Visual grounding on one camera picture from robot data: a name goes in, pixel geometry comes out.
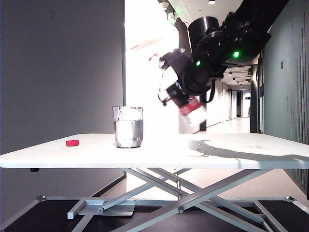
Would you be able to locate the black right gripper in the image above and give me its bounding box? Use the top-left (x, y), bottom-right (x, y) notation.
top-left (159, 48), bottom-right (212, 107)

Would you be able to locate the clear water bottle red label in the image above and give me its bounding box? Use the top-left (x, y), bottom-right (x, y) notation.
top-left (149, 52), bottom-right (208, 128)

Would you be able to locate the clear faceted glass mug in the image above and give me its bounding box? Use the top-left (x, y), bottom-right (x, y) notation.
top-left (112, 106), bottom-right (144, 149)

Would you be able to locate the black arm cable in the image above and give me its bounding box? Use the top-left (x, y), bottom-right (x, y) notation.
top-left (202, 78), bottom-right (217, 104)

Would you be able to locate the grey metal scissor table frame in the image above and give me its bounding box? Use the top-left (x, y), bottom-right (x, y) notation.
top-left (67, 168), bottom-right (288, 232)

